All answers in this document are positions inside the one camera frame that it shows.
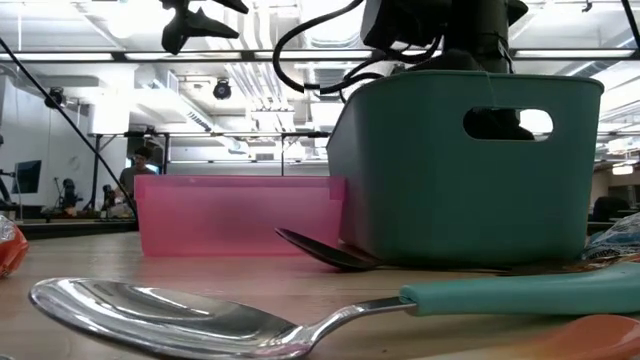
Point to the black ceiling camera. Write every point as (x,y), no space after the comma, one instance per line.
(55,97)
(222,89)

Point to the pink plastic tray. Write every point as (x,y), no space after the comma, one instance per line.
(225,215)

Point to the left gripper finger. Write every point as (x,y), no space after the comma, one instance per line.
(232,4)
(200,25)

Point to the person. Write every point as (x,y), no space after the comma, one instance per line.
(135,177)

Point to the dark computer monitor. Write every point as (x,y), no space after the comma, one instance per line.
(27,176)

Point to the black office chair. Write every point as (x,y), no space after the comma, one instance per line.
(610,210)

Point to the teal plastic bin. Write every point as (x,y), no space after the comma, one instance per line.
(425,200)

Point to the blue ramen packet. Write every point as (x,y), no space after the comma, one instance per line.
(617,237)

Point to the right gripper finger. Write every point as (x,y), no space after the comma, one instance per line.
(492,125)

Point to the black spoon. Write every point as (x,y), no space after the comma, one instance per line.
(320,252)

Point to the black table frame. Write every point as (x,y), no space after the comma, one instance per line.
(75,229)

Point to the orange chicken ramen packet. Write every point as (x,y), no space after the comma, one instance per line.
(12,255)

